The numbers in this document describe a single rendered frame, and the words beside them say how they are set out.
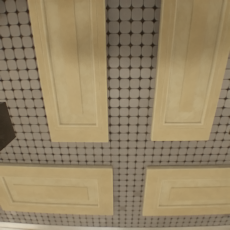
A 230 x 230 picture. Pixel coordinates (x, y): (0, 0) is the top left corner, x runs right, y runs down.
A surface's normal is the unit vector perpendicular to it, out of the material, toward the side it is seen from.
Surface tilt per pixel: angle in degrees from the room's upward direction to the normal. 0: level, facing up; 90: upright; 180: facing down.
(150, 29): 0
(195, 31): 0
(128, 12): 0
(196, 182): 12
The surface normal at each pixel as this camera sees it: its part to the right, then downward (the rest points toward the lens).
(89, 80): 0.18, 0.38
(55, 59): -0.22, 0.38
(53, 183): -0.02, 0.18
